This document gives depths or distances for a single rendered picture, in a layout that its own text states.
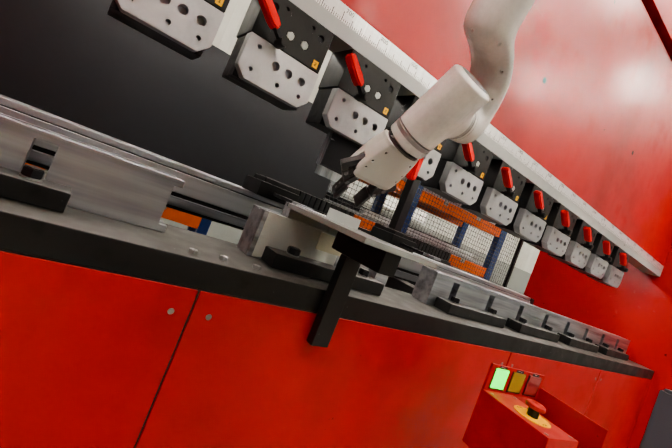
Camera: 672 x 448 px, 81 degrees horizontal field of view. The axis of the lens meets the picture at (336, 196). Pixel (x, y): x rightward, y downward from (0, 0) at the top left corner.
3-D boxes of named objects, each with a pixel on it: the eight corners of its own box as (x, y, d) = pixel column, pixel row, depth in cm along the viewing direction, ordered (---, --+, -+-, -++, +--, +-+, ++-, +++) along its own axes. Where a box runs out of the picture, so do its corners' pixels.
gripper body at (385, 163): (419, 138, 78) (380, 173, 84) (384, 116, 72) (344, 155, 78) (431, 164, 73) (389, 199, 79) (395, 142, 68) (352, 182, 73)
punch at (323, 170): (316, 173, 84) (333, 132, 85) (312, 171, 86) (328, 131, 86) (350, 188, 90) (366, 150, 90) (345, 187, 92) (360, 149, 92)
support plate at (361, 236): (363, 243, 60) (366, 237, 60) (286, 207, 81) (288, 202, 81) (435, 269, 70) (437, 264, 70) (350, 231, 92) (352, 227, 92)
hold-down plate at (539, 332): (519, 332, 130) (522, 324, 130) (504, 325, 134) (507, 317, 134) (557, 343, 147) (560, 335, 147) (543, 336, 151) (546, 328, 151)
